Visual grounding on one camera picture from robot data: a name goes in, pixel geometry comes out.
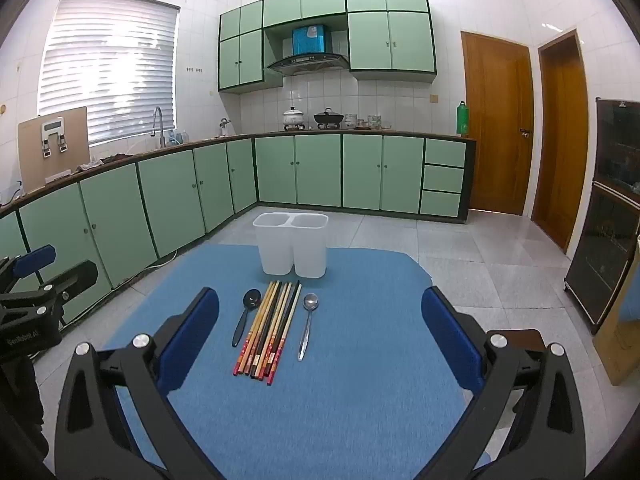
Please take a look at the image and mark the metal spoon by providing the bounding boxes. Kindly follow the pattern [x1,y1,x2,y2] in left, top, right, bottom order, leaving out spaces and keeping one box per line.
[298,292,320,362]

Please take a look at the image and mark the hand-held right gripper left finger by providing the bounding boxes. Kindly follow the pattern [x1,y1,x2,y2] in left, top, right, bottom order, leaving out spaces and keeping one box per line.
[52,287,236,480]

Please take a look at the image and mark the dark cloth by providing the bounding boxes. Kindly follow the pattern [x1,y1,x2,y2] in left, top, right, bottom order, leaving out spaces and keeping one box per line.
[75,152,137,171]

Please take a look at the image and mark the brown floor mat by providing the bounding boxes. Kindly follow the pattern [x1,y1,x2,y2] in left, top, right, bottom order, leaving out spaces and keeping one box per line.
[507,329,547,359]

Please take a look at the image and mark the green wall cabinets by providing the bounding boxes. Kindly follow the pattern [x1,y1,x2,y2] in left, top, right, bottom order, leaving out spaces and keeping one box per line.
[218,0,437,95]

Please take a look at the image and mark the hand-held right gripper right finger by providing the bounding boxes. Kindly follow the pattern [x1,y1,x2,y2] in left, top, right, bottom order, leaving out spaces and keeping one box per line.
[421,285,587,480]

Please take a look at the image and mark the metal kitchen faucet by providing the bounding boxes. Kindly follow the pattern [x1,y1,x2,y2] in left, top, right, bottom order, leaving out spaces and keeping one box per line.
[151,106,167,149]

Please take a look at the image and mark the dark glass-front cabinet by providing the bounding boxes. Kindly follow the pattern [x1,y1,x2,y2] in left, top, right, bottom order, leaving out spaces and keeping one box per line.
[564,97,640,336]

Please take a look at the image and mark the row of mixed chopsticks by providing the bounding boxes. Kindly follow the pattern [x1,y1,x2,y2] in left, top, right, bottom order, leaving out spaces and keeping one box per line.
[232,280,302,386]

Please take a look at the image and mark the brown wooden door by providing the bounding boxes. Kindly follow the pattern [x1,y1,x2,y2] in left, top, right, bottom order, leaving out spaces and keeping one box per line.
[531,30,590,255]
[460,31,535,217]

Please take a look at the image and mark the white metal bracket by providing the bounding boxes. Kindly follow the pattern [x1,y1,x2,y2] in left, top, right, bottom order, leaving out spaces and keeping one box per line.
[40,116,68,157]

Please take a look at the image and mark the white window blinds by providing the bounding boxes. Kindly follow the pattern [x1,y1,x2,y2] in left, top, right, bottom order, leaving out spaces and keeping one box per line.
[37,0,181,148]

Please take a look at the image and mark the black plastic spoon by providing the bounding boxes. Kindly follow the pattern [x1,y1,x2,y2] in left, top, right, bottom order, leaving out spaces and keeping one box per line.
[231,288,262,348]

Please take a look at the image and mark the green base cabinets with counter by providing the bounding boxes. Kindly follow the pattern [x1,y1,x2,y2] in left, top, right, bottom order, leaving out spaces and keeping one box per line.
[0,132,477,331]

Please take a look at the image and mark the black wok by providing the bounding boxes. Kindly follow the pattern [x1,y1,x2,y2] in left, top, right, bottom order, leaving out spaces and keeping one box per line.
[313,107,346,130]

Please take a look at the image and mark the blue-wrapped hood chimney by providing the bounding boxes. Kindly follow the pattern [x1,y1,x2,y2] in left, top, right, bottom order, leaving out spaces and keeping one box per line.
[292,24,332,56]

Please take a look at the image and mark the blue felt table mat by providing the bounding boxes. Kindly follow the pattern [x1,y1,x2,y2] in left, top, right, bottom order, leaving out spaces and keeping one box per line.
[102,244,493,480]

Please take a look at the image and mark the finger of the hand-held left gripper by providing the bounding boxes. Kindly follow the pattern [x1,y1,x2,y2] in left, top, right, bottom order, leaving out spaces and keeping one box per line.
[0,260,99,318]
[0,245,57,294]

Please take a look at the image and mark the black range hood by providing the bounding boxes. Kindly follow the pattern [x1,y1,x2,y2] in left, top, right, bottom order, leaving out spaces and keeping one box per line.
[266,54,350,78]

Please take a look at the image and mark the white two-compartment utensil holder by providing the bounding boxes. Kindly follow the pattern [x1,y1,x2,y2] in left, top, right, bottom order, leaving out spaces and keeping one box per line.
[252,212,330,279]

